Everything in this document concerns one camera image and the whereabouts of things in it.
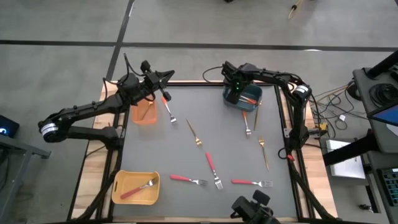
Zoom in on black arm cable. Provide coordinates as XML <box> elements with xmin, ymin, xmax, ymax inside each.
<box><xmin>102</xmin><ymin>52</ymin><xmax>147</xmax><ymax>103</ymax></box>
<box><xmin>202</xmin><ymin>65</ymin><xmax>225</xmax><ymax>83</ymax></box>

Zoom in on black frame pole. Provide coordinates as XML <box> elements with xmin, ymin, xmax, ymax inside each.
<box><xmin>366</xmin><ymin>49</ymin><xmax>398</xmax><ymax>78</ymax></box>

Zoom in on black table frame rail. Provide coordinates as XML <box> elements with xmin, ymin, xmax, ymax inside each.
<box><xmin>96</xmin><ymin>83</ymin><xmax>129</xmax><ymax>220</ymax></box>
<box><xmin>273</xmin><ymin>82</ymin><xmax>307</xmax><ymax>220</ymax></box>
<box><xmin>163</xmin><ymin>80</ymin><xmax>278</xmax><ymax>88</ymax></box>

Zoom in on pink handle at right edge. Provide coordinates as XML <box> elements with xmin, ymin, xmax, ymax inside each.
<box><xmin>231</xmin><ymin>179</ymin><xmax>274</xmax><ymax>189</ymax></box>

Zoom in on black keyboard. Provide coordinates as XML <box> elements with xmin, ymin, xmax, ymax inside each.
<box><xmin>381</xmin><ymin>167</ymin><xmax>398</xmax><ymax>208</ymax></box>

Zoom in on neighbouring grey work table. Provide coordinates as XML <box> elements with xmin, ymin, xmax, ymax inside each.
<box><xmin>353</xmin><ymin>67</ymin><xmax>398</xmax><ymax>153</ymax></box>

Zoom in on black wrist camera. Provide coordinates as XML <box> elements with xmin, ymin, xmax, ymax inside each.
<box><xmin>221</xmin><ymin>60</ymin><xmax>239</xmax><ymax>82</ymax></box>
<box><xmin>118</xmin><ymin>73</ymin><xmax>141</xmax><ymax>94</ymax></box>

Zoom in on yellow rope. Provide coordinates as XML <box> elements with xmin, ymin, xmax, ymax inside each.
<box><xmin>287</xmin><ymin>0</ymin><xmax>305</xmax><ymax>20</ymax></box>

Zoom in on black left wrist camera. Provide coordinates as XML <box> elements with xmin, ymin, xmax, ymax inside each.
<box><xmin>118</xmin><ymin>73</ymin><xmax>141</xmax><ymax>94</ymax></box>

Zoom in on translucent orange plastic bin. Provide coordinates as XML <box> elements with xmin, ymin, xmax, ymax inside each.
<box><xmin>131</xmin><ymin>98</ymin><xmax>159</xmax><ymax>126</ymax></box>

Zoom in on white flat box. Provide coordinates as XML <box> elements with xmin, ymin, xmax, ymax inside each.
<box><xmin>325</xmin><ymin>139</ymin><xmax>367</xmax><ymax>180</ymax></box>

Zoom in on black coiled cable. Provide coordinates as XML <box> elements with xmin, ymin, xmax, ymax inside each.
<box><xmin>369</xmin><ymin>83</ymin><xmax>398</xmax><ymax>108</ymax></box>

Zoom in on black floor cables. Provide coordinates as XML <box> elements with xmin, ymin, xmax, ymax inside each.
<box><xmin>310</xmin><ymin>81</ymin><xmax>363</xmax><ymax>132</ymax></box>

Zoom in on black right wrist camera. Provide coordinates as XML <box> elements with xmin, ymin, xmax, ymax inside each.
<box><xmin>221</xmin><ymin>60</ymin><xmax>239</xmax><ymax>82</ymax></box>

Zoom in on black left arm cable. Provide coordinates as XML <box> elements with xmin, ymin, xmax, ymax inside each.
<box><xmin>102</xmin><ymin>52</ymin><xmax>147</xmax><ymax>103</ymax></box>

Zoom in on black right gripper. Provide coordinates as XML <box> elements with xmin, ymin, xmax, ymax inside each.
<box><xmin>228</xmin><ymin>73</ymin><xmax>249</xmax><ymax>105</ymax></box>

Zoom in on grey side table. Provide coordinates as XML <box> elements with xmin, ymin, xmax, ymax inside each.
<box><xmin>0</xmin><ymin>133</ymin><xmax>52</xmax><ymax>223</ymax></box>

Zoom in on black device with blue light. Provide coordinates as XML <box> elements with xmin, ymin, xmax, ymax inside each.
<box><xmin>0</xmin><ymin>114</ymin><xmax>21</xmax><ymax>139</ymax></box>

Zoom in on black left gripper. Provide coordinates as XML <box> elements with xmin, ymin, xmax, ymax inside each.
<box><xmin>140</xmin><ymin>60</ymin><xmax>175</xmax><ymax>102</ymax></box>

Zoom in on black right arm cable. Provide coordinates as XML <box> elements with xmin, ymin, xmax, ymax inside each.
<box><xmin>202</xmin><ymin>65</ymin><xmax>225</xmax><ymax>83</ymax></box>

